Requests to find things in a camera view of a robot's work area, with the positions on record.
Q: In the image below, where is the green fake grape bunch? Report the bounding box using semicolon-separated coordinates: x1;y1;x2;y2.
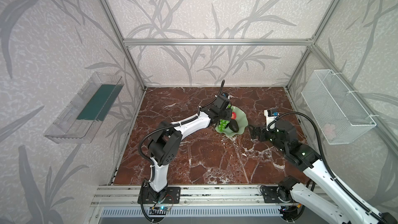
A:
216;119;230;132

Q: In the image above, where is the red fake apple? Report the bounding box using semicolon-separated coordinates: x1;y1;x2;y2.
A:
231;112;237;120

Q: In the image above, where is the dark fake avocado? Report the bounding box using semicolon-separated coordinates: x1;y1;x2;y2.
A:
228;119;239;133

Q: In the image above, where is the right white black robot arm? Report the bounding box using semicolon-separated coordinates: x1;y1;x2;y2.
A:
249;120;398;224

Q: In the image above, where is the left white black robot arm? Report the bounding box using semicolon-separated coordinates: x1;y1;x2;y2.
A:
148;93;232;193

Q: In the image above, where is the light green scalloped fruit bowl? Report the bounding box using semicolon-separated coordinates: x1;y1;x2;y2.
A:
216;106;248;138

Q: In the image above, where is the pink object in basket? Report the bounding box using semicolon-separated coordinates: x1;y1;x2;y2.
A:
323;123;337;141

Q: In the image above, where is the right small circuit board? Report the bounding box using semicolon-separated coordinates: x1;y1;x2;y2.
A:
279;204;305;223

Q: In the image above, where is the small circuit board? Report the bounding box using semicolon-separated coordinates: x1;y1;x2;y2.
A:
279;204;305;223
149;206;172;216

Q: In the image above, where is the left small circuit board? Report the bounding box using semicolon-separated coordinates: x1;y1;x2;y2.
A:
149;206;172;216

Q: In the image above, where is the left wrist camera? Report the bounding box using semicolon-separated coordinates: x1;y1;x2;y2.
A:
222;92;230;99

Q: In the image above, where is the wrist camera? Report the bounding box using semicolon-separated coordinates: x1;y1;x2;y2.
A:
222;92;230;99
264;108;279;130

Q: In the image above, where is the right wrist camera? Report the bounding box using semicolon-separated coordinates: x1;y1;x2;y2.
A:
264;108;279;130

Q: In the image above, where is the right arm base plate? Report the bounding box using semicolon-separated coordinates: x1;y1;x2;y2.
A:
260;185;297;205

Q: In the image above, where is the white wire mesh basket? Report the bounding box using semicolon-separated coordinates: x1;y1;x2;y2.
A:
302;69;377;145

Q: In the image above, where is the right black corrugated cable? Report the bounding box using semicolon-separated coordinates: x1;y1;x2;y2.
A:
268;111;389;224

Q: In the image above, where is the black corrugated cable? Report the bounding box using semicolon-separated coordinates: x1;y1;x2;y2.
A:
268;111;389;224
138;79;226;166

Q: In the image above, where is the aluminium cage frame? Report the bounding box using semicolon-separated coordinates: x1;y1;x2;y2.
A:
86;0;398;156

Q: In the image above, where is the left black corrugated cable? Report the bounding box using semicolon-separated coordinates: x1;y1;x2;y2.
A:
138;79;226;166

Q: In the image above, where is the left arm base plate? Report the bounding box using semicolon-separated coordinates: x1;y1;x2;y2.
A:
137;186;181;204

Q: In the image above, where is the clear acrylic wall shelf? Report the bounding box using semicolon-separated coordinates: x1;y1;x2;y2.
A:
44;72;124;144

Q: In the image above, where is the aluminium front rail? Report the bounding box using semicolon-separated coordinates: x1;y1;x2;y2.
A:
88;184;343;208

